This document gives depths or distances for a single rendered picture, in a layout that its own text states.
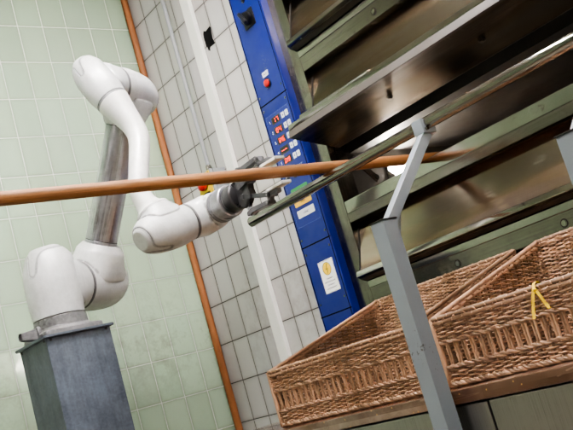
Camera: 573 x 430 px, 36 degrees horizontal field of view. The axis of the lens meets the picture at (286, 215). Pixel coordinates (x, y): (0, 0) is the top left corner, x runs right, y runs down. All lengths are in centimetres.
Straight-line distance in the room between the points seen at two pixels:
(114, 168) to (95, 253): 27
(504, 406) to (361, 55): 131
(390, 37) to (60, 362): 132
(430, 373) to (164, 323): 171
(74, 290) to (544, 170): 136
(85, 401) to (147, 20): 171
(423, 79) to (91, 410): 130
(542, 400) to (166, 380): 186
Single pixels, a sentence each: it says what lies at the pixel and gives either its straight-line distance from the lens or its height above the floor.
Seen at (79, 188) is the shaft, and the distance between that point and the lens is 189.
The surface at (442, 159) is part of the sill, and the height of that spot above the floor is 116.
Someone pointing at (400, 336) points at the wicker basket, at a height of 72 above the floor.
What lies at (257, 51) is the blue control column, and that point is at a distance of 304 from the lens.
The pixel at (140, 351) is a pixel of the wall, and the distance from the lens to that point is 328.
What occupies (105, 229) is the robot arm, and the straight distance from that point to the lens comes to 279.
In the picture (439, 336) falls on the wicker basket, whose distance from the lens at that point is 191.
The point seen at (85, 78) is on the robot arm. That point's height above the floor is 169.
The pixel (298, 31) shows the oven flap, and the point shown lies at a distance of 285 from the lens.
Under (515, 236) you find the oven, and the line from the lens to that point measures 236.
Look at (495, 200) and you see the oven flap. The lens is 238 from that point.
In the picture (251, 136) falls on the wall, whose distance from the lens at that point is 312.
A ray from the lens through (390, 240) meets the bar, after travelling 182.
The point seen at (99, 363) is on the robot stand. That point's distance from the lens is 260.
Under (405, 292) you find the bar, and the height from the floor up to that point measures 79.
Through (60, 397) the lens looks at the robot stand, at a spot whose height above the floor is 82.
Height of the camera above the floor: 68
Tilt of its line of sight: 11 degrees up
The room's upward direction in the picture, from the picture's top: 16 degrees counter-clockwise
